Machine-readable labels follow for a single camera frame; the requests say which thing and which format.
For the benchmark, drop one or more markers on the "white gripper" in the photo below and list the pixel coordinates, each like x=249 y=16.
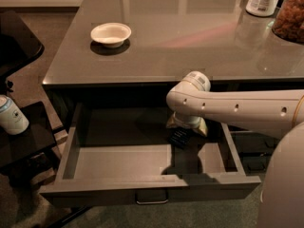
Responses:
x=189 y=122

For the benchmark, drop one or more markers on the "blueberry rxbar dark wrapper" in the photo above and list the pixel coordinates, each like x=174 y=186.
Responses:
x=179 y=137

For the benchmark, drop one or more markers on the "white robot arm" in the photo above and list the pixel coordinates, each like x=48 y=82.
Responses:
x=275 y=113

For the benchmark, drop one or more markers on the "grey right middle drawer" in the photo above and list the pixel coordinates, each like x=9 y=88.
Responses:
x=251 y=142

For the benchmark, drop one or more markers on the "grey right bottom drawer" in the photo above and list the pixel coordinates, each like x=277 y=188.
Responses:
x=255 y=164

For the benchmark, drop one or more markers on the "open grey top drawer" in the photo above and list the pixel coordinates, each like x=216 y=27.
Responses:
x=111 y=153

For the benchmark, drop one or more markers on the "grey counter cabinet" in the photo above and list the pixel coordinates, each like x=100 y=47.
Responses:
x=235 y=50

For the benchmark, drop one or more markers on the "white paper bowl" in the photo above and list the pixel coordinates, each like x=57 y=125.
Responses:
x=111 y=35

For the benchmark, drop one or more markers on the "jar of brown snacks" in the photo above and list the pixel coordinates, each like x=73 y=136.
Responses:
x=289 y=22

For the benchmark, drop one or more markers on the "metal drawer handle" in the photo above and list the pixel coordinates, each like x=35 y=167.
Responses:
x=150 y=197

